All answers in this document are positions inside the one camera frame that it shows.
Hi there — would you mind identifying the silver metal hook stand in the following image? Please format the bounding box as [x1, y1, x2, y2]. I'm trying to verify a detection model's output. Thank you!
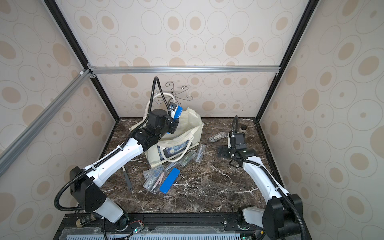
[163, 81, 194, 102]

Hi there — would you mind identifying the black corner frame post right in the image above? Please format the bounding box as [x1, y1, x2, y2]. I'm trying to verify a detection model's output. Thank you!
[256, 0, 319, 123]

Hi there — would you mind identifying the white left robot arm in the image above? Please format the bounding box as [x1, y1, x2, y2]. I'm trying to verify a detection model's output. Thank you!
[69, 109, 182, 223]

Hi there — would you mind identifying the clear case blue compass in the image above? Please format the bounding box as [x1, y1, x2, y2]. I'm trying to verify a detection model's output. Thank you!
[196, 144, 206, 163]

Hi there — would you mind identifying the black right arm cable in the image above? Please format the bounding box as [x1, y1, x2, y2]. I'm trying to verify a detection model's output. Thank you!
[227, 115, 307, 240]

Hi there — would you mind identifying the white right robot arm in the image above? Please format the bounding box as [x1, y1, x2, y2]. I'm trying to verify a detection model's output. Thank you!
[218, 132, 309, 240]

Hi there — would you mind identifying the diagonal aluminium rail left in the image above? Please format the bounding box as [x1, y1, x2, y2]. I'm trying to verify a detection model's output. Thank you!
[1, 69, 91, 175]

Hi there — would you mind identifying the horizontal aluminium rail back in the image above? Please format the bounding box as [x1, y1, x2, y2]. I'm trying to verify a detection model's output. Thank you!
[91, 66, 280, 74]

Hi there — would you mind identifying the black corner frame post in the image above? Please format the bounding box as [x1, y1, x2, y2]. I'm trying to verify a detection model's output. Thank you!
[256, 0, 319, 123]
[44, 0, 120, 123]

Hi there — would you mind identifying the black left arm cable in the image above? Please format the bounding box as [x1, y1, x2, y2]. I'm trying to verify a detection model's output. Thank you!
[53, 76, 170, 212]

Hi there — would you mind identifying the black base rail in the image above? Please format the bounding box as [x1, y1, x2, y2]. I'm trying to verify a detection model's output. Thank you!
[53, 212, 313, 240]

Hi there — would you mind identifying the clear compass case back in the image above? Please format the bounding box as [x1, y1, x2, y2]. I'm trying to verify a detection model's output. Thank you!
[209, 132, 227, 143]

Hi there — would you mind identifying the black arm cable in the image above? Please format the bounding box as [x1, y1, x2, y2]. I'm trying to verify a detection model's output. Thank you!
[227, 115, 307, 240]
[53, 76, 170, 212]

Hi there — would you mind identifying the black corner frame post left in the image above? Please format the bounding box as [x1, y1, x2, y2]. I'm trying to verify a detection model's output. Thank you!
[44, 0, 120, 123]

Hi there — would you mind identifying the starry night canvas bag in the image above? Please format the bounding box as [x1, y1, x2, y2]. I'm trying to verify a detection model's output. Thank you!
[145, 108, 204, 168]

